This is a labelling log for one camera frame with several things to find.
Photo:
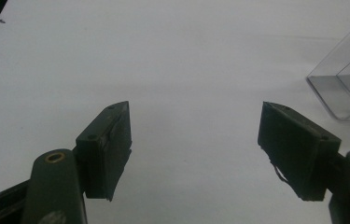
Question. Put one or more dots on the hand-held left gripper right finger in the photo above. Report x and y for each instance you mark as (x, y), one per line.
(297, 149)

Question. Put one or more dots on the clear plastic organizer box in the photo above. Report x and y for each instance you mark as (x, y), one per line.
(347, 77)

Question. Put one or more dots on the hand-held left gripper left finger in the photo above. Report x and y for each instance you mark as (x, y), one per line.
(107, 149)

